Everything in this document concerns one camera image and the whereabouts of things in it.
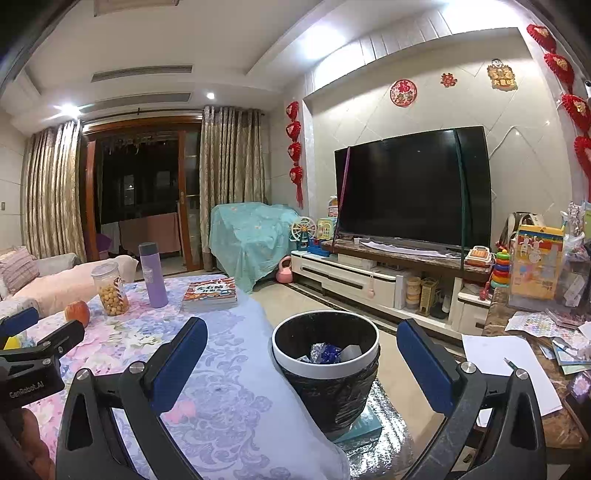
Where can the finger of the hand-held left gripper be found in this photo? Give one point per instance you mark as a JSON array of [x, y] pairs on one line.
[[18, 321], [60, 339]]

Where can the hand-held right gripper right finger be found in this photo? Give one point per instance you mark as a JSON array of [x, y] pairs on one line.
[[425, 364]]

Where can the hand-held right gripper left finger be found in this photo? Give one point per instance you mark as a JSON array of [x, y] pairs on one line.
[[178, 364]]

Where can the white foam block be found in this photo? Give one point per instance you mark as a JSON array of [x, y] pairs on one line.
[[352, 352]]

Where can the white rimmed trash bin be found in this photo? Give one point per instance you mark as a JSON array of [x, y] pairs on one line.
[[328, 387]]

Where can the blue wrapper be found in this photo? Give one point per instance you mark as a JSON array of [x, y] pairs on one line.
[[325, 353]]

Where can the person's left hand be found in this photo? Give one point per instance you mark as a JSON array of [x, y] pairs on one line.
[[34, 447]]

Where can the white patterned sofa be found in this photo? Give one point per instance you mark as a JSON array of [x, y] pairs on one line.
[[9, 304]]

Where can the red yellow apple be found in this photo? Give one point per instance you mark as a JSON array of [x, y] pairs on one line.
[[77, 313]]

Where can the floral tablecloth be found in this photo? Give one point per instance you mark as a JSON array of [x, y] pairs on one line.
[[221, 369]]

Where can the pink striped cushion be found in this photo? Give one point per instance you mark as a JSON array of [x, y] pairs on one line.
[[18, 267]]

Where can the clear plastic snack jar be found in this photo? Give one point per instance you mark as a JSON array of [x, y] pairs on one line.
[[110, 288]]

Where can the yellow stacked containers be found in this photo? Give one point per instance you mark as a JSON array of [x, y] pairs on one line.
[[413, 293]]

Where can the stack of books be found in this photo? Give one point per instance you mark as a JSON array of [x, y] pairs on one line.
[[210, 295]]

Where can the silver foil mat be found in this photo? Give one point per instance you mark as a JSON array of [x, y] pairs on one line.
[[392, 438]]

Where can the white paper sheet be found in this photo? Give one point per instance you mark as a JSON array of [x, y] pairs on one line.
[[503, 383]]

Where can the teal flat box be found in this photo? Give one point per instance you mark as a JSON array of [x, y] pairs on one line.
[[367, 427]]

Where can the pen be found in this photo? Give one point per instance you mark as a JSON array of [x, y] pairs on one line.
[[511, 364]]

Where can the marble side table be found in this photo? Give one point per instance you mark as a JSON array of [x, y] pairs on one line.
[[498, 316]]

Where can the purple thermos bottle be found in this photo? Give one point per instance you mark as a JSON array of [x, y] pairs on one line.
[[153, 274]]

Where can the white wooden television cabinet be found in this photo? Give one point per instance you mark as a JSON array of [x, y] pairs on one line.
[[369, 281]]

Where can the dotted sticker sheet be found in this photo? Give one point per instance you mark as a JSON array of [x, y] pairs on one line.
[[538, 323]]

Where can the toy cash register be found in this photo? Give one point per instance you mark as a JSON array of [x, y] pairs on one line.
[[479, 254]]

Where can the golden curtain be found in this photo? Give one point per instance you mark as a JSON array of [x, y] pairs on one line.
[[231, 180], [53, 189]]

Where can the pink kettlebell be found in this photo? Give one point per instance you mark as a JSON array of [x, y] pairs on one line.
[[282, 273]]

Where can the teal cloth covered furniture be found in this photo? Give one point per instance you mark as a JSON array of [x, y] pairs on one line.
[[249, 235]]

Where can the colourful picture box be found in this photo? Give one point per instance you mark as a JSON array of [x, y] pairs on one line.
[[538, 265]]

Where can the blue toy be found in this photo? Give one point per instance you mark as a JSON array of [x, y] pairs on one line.
[[318, 247]]

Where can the wooden glass sliding door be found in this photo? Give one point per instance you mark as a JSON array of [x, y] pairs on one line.
[[138, 194]]

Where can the black flat television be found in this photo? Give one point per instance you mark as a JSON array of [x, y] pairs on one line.
[[411, 189]]

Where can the ferris wheel toy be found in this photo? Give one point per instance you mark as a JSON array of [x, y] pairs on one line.
[[304, 230]]

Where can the pink stick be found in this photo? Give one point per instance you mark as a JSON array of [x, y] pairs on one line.
[[344, 194]]

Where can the red hanging knot decoration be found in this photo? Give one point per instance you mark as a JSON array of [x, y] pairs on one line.
[[568, 97], [294, 147]]

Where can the ceiling air vent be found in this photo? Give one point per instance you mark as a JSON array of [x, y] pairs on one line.
[[138, 101], [141, 74]]

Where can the round red wall sticker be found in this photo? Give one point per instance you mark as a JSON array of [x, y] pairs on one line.
[[403, 92]]

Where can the small red wall sticker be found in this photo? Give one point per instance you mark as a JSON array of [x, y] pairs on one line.
[[448, 79]]

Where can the gold red wall sticker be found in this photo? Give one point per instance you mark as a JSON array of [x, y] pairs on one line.
[[502, 74]]

